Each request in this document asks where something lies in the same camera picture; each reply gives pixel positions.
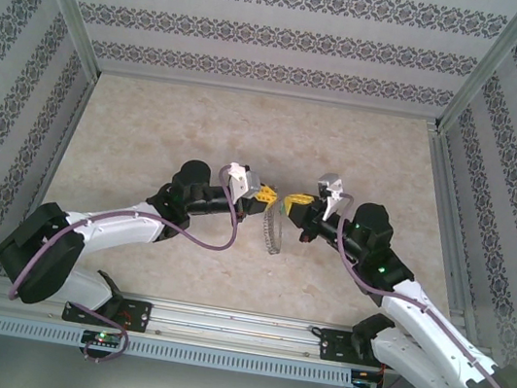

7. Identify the aluminium side frame rail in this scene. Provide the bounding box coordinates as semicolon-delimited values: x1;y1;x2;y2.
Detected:
0;67;98;287
394;123;517;351

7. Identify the aluminium back frame rail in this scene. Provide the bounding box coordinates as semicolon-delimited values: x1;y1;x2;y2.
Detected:
95;65;443;130

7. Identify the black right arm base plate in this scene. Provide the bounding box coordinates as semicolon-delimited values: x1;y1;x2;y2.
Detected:
318;327;411;374

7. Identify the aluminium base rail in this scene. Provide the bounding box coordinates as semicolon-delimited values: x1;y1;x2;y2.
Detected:
0;273;497;388

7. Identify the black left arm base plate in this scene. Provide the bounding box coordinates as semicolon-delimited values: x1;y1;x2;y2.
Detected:
60;289;155;335

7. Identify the slotted grey cable duct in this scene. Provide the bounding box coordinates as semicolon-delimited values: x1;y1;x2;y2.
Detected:
0;313;355;388

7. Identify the aluminium corner post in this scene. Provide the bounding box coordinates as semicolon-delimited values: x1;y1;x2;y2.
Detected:
2;0;113;84
434;0;517;146

